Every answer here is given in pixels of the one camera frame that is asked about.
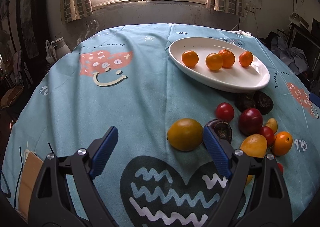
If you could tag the white oval plate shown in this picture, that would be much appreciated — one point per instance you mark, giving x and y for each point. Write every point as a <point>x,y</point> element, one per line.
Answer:
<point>234,79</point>

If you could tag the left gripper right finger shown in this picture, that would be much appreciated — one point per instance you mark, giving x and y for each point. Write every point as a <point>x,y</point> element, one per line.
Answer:
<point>256,193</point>

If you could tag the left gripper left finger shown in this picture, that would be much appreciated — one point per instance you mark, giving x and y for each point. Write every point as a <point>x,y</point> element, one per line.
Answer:
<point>64,193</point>

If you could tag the light blue printed tablecloth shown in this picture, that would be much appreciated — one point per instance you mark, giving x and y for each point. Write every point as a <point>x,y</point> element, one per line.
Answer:
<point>124,77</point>

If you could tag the green-orange small fruit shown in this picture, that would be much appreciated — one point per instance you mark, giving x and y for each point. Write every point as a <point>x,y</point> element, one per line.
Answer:
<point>185,134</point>

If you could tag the small orange kumquat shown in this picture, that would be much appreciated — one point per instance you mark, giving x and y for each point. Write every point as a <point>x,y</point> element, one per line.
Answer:
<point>282,143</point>

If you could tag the yellow fruit behind oranges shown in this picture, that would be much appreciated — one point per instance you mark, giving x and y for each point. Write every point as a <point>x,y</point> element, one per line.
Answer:
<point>272,124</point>

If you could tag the small rough tangerine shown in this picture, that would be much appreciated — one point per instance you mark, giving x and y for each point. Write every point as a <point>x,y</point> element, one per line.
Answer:
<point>245,59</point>

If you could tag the red plum front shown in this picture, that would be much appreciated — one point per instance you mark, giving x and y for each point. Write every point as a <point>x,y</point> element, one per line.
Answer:
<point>280,168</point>

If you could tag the wall power socket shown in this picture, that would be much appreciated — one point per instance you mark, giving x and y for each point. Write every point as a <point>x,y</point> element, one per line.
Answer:
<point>251,8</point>

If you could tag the yellow-orange round fruit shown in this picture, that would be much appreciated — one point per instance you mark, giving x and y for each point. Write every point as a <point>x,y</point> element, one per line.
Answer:
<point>255,146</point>

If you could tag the smooth orange with stem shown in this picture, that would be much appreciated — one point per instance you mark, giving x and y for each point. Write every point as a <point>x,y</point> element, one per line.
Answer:
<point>190,58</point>

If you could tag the large dark red plum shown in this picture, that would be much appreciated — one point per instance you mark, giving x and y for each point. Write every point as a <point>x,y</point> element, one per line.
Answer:
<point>250,121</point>

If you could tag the dark framed picture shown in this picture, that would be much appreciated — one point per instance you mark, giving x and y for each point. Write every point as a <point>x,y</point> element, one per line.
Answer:
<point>26,32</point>

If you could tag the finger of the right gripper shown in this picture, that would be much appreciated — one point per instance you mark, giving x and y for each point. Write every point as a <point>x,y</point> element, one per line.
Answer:
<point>314,99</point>

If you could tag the large rough tangerine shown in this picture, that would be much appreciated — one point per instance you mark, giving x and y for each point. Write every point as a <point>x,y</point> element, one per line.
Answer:
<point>228,58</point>

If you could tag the small red plum back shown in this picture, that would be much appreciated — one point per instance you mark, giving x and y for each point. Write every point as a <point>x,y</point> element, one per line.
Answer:
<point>225,111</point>

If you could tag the dark purple passion fruit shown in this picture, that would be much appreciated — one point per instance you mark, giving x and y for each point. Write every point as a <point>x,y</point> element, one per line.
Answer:
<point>221,128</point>

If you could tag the white kettle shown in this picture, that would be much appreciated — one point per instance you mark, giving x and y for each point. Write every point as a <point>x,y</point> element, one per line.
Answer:
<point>56,50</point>

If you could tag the pile of grey clothes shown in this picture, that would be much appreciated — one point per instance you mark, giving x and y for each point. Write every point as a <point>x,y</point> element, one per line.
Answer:
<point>300,55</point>

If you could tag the red plum middle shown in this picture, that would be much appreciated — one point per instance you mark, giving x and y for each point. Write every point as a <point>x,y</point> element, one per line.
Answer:
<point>268,134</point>

